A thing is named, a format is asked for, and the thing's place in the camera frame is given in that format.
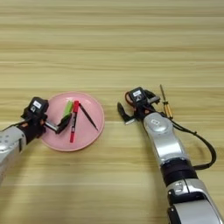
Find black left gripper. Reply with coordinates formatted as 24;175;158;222
21;108;73;141

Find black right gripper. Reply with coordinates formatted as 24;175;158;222
117;90;161;123

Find green marker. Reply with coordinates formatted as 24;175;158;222
63;100;74;118

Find red marker pen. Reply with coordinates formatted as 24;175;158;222
69;100;81;144

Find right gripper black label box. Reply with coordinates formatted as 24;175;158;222
128;87;146;103

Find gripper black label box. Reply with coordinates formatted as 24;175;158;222
128;87;146;103
28;96;50;116

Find black tweezers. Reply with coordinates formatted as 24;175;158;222
78;102;100;131

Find pink round plate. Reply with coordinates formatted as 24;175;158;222
38;91;106;152

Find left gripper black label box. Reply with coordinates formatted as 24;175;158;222
28;96;50;116

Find yellow handled screwdriver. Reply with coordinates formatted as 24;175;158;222
159;84;174;120

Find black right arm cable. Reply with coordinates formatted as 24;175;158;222
170;119;217;171

